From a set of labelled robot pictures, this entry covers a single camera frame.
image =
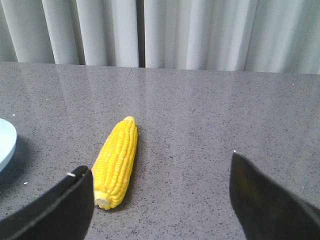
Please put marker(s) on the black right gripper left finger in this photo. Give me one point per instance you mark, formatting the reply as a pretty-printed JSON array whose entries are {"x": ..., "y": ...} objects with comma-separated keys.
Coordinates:
[{"x": 62, "y": 213}]

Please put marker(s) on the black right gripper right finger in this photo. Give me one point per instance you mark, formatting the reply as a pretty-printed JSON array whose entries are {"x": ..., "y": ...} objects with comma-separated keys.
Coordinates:
[{"x": 267, "y": 211}]

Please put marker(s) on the yellow corn cob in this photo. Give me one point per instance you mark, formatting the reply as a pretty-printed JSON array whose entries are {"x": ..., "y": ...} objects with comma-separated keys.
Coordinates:
[{"x": 114, "y": 165}]

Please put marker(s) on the light blue round plate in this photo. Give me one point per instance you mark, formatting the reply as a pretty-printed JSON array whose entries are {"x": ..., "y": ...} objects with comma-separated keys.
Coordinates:
[{"x": 8, "y": 139}]

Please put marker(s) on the white pleated curtain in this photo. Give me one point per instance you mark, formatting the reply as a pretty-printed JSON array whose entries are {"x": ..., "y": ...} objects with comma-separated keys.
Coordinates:
[{"x": 222, "y": 35}]

